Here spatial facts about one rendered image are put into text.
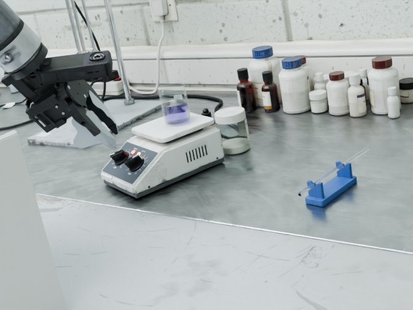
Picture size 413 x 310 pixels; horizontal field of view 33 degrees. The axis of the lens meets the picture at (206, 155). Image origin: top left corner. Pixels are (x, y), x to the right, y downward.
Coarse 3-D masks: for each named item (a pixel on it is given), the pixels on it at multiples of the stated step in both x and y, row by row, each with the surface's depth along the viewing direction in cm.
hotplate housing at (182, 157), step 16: (208, 128) 130; (144, 144) 129; (160, 144) 126; (176, 144) 125; (192, 144) 126; (208, 144) 128; (160, 160) 123; (176, 160) 125; (192, 160) 127; (208, 160) 129; (112, 176) 128; (144, 176) 122; (160, 176) 124; (176, 176) 126; (128, 192) 124; (144, 192) 123
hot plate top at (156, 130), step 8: (160, 120) 134; (192, 120) 130; (200, 120) 130; (208, 120) 129; (136, 128) 132; (144, 128) 131; (152, 128) 130; (160, 128) 129; (168, 128) 128; (176, 128) 128; (184, 128) 127; (192, 128) 126; (200, 128) 127; (144, 136) 128; (152, 136) 126; (160, 136) 125; (168, 136) 124; (176, 136) 125
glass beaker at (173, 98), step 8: (176, 80) 130; (160, 88) 130; (168, 88) 131; (176, 88) 131; (184, 88) 128; (160, 96) 128; (168, 96) 127; (176, 96) 127; (184, 96) 128; (168, 104) 127; (176, 104) 127; (184, 104) 128; (168, 112) 128; (176, 112) 128; (184, 112) 128; (168, 120) 129; (176, 120) 128; (184, 120) 129
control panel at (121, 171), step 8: (128, 144) 131; (128, 152) 129; (136, 152) 128; (144, 152) 126; (152, 152) 125; (112, 160) 131; (144, 160) 124; (104, 168) 131; (112, 168) 129; (120, 168) 127; (128, 168) 126; (144, 168) 123; (120, 176) 125; (128, 176) 124; (136, 176) 122
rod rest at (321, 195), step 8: (344, 168) 112; (336, 176) 114; (344, 176) 113; (352, 176) 112; (320, 184) 106; (328, 184) 112; (336, 184) 111; (344, 184) 111; (352, 184) 112; (312, 192) 108; (320, 192) 107; (328, 192) 109; (336, 192) 109; (312, 200) 108; (320, 200) 107; (328, 200) 108
